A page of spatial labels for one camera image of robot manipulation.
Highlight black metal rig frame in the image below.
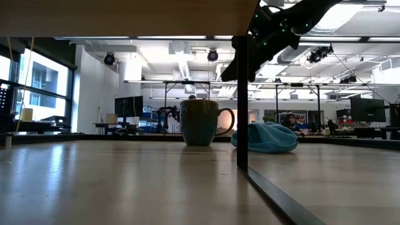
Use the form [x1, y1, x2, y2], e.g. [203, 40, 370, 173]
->
[274, 82, 322, 136]
[162, 80, 211, 135]

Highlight person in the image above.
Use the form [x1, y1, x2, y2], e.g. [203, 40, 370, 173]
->
[281, 112, 297, 129]

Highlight black computer monitor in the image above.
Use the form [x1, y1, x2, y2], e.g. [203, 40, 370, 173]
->
[389, 102, 400, 128]
[114, 95, 144, 126]
[349, 97, 387, 123]

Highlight large black-framed window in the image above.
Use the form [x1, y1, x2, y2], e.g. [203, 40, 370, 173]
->
[0, 37, 78, 136]

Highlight flat black desk device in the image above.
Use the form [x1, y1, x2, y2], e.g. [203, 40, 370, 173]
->
[39, 115, 68, 126]

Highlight red white storage bins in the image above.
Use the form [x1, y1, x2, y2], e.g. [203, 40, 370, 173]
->
[336, 109, 353, 129]

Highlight teal cloth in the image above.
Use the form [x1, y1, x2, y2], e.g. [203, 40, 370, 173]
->
[230, 121, 299, 154]

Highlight black perforated panel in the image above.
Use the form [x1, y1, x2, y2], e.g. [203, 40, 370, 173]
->
[0, 86, 9, 114]

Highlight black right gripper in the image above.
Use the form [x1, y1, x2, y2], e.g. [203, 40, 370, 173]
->
[219, 5, 301, 83]

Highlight dark background desk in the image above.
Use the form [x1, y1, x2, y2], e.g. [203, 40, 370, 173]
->
[352, 126, 400, 141]
[0, 121, 72, 134]

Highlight black overhead camera cluster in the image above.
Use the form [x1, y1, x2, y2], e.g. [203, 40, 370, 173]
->
[307, 44, 334, 64]

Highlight black round ceiling camera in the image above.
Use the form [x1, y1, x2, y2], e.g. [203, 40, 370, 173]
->
[103, 52, 116, 66]
[206, 48, 219, 63]

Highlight small black ceiling fixture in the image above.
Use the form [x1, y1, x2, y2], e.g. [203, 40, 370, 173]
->
[339, 74, 358, 84]

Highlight light wooden shelf board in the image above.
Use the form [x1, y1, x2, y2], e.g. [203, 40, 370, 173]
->
[0, 0, 261, 37]

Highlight green teal glazed mug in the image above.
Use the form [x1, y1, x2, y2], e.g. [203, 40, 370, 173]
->
[179, 99, 236, 147]

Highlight pale yellow box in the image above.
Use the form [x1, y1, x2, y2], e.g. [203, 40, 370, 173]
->
[20, 107, 34, 123]

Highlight background office desk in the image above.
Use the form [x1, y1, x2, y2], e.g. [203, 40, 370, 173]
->
[92, 122, 140, 136]

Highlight black table edge rail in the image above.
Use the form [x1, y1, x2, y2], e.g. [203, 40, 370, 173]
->
[0, 133, 400, 151]

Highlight silver ventilation duct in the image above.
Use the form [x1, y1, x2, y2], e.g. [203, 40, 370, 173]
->
[276, 43, 313, 65]

